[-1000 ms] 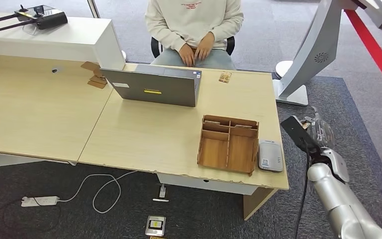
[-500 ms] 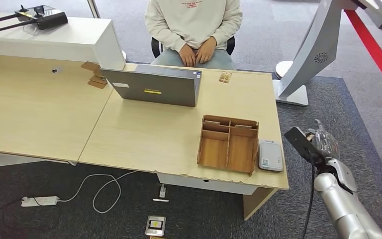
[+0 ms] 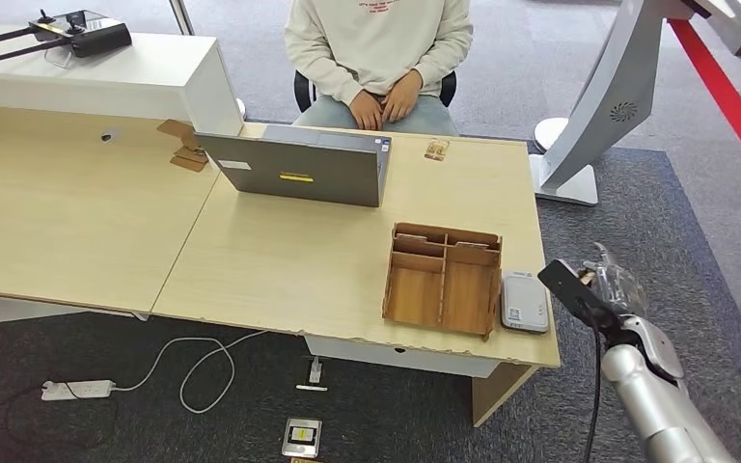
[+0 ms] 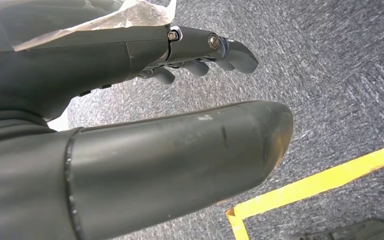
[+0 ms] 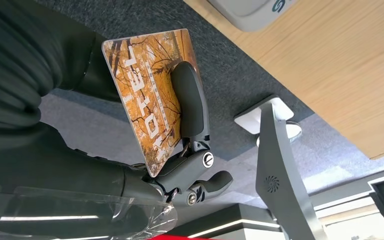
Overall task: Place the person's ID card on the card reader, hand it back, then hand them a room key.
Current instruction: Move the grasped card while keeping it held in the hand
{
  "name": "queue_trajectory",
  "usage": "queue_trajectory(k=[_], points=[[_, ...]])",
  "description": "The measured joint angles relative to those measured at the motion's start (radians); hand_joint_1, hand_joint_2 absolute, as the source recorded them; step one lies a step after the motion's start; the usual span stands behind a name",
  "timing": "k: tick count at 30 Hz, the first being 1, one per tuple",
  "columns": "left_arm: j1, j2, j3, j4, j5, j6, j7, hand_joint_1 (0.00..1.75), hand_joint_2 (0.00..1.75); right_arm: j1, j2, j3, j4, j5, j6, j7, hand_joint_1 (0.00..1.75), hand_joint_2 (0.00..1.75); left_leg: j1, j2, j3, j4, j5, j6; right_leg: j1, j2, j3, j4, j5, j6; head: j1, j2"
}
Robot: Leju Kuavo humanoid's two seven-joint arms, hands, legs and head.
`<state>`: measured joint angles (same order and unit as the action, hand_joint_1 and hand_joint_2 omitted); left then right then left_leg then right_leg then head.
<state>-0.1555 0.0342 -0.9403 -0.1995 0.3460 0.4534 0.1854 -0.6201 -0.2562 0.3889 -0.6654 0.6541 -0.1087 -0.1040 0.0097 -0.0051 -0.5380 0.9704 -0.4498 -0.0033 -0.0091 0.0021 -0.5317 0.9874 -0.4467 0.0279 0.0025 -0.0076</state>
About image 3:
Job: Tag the brown cardboard piece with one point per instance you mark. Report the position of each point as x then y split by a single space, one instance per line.
190 158
175 128

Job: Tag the white desk side panel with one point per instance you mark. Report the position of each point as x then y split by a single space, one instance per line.
12 312

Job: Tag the black office chair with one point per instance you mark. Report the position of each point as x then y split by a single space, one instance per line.
302 92

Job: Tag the silver kiosk stand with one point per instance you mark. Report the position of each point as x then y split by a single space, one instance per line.
607 83

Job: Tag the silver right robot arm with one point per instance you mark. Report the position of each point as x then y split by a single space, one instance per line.
652 396

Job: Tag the wooden desk leg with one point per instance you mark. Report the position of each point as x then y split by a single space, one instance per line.
495 393

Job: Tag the white round pole base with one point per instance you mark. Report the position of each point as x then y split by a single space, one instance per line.
241 107

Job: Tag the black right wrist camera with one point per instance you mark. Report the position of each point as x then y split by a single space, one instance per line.
568 284

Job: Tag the pale room key card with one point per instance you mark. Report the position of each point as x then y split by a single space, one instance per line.
473 244
412 238

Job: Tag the person's right forearm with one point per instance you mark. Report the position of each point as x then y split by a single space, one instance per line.
329 80

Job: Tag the white under-desk panel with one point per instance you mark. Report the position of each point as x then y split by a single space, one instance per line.
402 359

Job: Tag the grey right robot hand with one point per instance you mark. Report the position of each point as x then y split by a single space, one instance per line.
616 291

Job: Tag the wooden organizer tray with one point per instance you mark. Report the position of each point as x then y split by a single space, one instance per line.
415 297

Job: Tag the silver box with yellow label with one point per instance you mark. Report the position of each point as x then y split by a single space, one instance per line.
301 438

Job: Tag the person's right hand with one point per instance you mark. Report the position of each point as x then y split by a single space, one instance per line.
366 110

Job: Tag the clear plastic stand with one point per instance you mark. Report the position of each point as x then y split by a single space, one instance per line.
57 59

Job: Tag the person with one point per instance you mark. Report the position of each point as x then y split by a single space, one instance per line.
377 45

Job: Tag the metal pole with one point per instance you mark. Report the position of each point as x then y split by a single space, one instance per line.
182 18

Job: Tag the white card reader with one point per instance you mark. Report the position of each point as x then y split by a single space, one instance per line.
524 303

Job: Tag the white power strip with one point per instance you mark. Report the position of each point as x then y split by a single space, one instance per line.
76 390

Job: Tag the person's left hand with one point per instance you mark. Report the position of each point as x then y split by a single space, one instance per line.
402 96

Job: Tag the grey laptop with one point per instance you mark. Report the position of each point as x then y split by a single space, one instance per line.
294 172

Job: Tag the black remote controller with antennas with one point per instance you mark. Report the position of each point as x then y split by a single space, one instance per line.
96 35

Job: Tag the person's left forearm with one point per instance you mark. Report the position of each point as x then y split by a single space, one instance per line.
444 70

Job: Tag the white reception counter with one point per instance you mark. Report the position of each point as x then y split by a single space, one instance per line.
121 70

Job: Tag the white plug adapter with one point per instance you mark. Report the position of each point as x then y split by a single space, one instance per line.
315 372

